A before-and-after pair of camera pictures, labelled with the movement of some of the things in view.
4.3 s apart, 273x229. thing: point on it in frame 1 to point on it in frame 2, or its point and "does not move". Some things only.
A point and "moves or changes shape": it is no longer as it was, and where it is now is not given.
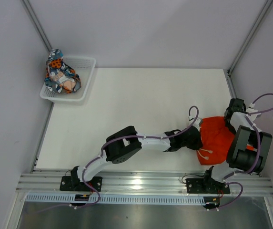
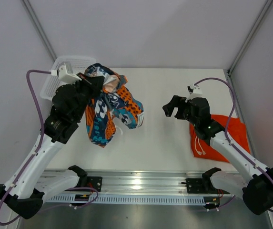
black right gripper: (230, 129) to (176, 102)
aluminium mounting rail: (146, 183) does not move
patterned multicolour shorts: (60, 77) to (116, 101)
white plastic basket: (83, 66) does not move
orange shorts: (217, 140) moves or changes shape
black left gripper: (197, 144) to (96, 83)
